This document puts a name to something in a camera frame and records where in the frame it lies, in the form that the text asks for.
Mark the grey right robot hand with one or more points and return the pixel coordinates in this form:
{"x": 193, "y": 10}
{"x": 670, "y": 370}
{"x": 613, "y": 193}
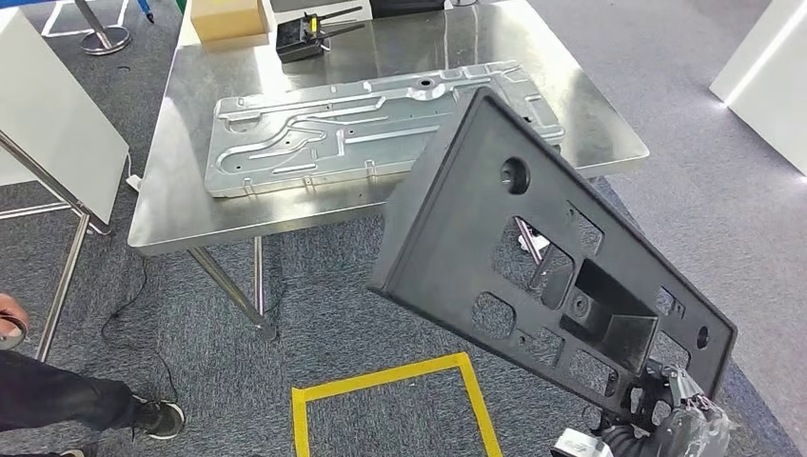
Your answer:
{"x": 693, "y": 435}

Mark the person's left hand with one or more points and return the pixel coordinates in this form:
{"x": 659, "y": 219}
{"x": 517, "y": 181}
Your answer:
{"x": 11, "y": 309}

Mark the grey handheld controller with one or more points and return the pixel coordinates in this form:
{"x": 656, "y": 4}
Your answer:
{"x": 9, "y": 339}

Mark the black plastic plate bracket part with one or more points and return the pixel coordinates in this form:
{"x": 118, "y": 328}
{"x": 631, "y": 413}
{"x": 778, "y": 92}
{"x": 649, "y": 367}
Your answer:
{"x": 441, "y": 252}

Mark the stainless steel workbench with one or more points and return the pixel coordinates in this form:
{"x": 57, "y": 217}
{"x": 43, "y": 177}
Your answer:
{"x": 176, "y": 189}

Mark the stainless steel side table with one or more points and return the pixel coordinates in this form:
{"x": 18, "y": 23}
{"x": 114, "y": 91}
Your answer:
{"x": 63, "y": 277}

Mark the person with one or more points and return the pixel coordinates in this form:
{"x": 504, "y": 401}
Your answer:
{"x": 57, "y": 391}

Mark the white cabinet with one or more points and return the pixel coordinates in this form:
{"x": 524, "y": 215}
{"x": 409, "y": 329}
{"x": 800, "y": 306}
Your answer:
{"x": 57, "y": 126}

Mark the chrome stanchion with round base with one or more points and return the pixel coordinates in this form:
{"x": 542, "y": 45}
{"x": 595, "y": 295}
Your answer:
{"x": 104, "y": 39}

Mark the green plastic crate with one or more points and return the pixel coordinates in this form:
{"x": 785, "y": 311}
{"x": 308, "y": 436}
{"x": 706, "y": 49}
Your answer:
{"x": 182, "y": 6}

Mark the stamped silver metal panel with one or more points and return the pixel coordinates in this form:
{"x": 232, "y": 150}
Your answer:
{"x": 315, "y": 139}

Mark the brown cardboard box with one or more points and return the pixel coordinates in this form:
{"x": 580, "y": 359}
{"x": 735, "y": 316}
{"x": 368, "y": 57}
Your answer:
{"x": 227, "y": 19}

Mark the black remote with antennas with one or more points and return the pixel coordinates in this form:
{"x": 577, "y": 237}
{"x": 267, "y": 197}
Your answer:
{"x": 296, "y": 38}

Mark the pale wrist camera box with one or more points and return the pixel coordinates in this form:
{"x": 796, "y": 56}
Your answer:
{"x": 580, "y": 445}

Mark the blue cart frame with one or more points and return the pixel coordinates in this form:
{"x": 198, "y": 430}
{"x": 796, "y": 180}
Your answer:
{"x": 146, "y": 11}

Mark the white lit pedestal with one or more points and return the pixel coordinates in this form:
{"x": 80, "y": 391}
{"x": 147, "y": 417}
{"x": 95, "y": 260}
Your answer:
{"x": 769, "y": 82}

